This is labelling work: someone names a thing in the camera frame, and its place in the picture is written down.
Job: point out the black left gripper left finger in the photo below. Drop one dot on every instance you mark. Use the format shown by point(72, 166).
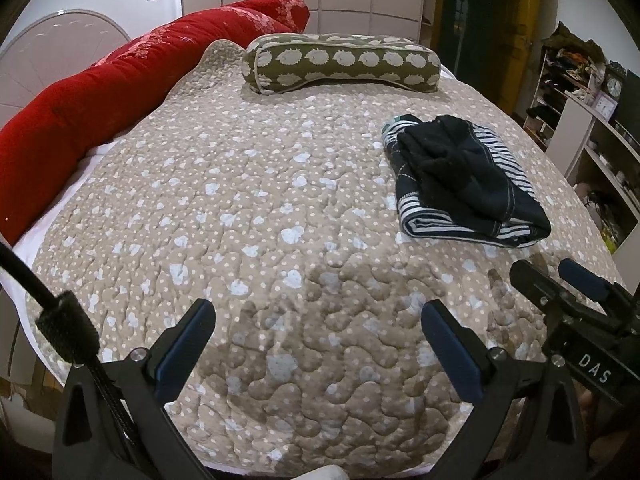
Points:
point(90, 443)

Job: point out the olive white-dotted bolster pillow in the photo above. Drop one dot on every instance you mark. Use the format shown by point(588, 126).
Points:
point(279, 63)

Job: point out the beige dotted quilt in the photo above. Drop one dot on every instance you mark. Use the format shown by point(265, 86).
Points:
point(281, 211)

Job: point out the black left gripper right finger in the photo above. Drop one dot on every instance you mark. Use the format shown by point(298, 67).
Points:
point(525, 421)

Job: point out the striped navy pants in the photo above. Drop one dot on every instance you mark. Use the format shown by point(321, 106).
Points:
point(456, 180)

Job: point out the small clock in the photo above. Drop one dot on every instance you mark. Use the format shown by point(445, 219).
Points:
point(613, 84)

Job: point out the dark doorway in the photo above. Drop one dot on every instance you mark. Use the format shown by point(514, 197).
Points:
point(486, 44)

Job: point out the white shelving unit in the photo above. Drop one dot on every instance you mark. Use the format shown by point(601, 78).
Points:
point(578, 126)

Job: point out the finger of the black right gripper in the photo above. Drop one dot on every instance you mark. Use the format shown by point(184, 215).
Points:
point(612, 297)
point(548, 296)

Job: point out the red fleece blanket roll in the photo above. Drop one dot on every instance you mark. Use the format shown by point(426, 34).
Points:
point(43, 144)

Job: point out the round white headboard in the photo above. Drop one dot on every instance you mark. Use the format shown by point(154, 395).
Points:
point(55, 47)

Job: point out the white bed sheet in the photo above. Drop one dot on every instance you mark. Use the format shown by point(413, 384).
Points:
point(30, 244)

